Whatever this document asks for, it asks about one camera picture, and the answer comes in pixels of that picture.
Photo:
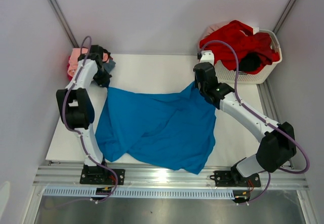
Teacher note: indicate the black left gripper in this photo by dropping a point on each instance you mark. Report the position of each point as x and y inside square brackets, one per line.
[104, 82]

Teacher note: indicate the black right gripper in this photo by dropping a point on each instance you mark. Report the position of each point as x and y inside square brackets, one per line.
[196, 82]

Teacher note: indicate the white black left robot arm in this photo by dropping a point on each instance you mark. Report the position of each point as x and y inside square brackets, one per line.
[76, 109]

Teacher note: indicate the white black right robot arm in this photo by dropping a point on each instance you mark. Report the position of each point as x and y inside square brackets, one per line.
[275, 140]

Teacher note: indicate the grey blue folded t shirt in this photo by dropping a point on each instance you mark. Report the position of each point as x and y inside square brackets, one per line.
[109, 65]

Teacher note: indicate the white perforated laundry basket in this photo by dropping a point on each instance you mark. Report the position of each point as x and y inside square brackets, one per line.
[228, 76]

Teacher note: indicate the dark red folded t shirt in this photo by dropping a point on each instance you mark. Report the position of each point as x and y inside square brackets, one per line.
[70, 70]

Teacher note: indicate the black garment in basket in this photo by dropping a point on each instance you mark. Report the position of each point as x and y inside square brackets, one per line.
[250, 63]

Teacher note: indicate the pale pink garment in basket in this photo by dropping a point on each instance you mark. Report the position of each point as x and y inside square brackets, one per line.
[212, 28]

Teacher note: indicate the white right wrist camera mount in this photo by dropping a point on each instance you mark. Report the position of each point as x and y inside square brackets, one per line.
[206, 56]

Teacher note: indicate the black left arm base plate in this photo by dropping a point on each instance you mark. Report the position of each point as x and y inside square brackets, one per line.
[95, 175]

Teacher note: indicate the aluminium corner post left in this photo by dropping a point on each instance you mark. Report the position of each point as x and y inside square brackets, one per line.
[54, 4]

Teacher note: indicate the aluminium corner post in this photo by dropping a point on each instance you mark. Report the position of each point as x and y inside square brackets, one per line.
[54, 4]
[284, 15]

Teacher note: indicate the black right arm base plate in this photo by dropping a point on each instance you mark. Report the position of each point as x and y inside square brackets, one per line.
[227, 178]

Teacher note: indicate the aluminium front rail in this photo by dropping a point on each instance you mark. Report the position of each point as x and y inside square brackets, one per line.
[148, 176]

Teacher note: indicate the white slotted cable duct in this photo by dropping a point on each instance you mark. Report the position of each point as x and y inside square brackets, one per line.
[139, 193]

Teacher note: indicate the aluminium corner post right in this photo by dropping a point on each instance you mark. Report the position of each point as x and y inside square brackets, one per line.
[284, 15]

